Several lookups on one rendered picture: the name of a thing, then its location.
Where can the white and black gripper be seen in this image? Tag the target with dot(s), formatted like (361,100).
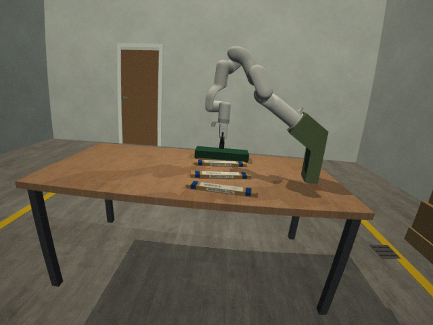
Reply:
(222,131)

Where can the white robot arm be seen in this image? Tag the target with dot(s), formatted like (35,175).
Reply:
(257,76)

